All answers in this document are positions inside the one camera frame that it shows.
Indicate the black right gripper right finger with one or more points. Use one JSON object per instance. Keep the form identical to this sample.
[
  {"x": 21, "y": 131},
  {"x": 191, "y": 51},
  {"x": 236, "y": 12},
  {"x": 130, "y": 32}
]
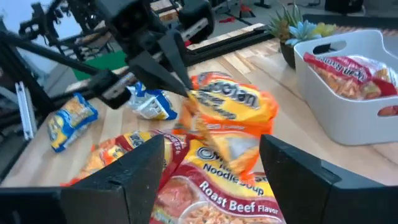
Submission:
[{"x": 298, "y": 186}]

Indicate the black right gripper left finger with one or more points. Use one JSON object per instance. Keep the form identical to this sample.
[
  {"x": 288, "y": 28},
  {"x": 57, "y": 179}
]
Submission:
[{"x": 124, "y": 193}]

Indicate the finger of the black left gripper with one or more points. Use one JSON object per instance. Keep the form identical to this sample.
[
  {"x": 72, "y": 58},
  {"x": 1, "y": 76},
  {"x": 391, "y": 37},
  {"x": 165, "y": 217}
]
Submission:
[
  {"x": 175, "y": 56},
  {"x": 152, "y": 74}
]

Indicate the orange chicken ramen packet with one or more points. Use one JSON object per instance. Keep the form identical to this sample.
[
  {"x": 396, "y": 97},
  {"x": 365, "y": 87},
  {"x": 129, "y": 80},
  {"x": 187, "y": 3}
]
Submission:
[{"x": 236, "y": 105}]

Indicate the red beef ramen packet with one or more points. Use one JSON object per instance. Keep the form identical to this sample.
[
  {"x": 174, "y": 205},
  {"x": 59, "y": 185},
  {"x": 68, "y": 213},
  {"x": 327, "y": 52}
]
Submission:
[
  {"x": 345, "y": 74},
  {"x": 105, "y": 155}
]

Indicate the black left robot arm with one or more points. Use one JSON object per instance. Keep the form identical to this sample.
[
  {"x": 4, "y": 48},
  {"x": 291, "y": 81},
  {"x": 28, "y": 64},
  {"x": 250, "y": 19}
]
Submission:
[{"x": 109, "y": 90}]

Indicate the blue ramen packet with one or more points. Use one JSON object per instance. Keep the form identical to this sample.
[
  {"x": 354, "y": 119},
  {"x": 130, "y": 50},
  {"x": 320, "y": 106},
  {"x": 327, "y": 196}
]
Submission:
[
  {"x": 70, "y": 121},
  {"x": 154, "y": 107}
]

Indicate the green floor mat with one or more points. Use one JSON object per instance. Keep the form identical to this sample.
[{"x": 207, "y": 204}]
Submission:
[{"x": 102, "y": 62}]

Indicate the yellow-red roast beef ramen packet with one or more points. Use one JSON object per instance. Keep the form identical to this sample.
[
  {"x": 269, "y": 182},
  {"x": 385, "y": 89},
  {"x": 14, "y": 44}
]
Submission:
[{"x": 224, "y": 199}]

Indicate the white plastic bin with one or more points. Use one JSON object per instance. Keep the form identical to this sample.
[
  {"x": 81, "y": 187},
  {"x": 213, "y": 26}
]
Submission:
[{"x": 335, "y": 118}]

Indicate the succulent plant in dark pot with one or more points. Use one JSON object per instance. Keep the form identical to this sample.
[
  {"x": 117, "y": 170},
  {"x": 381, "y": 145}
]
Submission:
[{"x": 298, "y": 31}]

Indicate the black hazard-striped floor mat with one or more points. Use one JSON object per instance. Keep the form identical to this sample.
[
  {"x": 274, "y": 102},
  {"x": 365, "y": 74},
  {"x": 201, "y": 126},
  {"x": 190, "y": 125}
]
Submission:
[{"x": 357, "y": 20}]

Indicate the silver aluminium rail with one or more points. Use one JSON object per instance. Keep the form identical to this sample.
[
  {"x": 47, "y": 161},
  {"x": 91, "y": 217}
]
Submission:
[{"x": 26, "y": 109}]

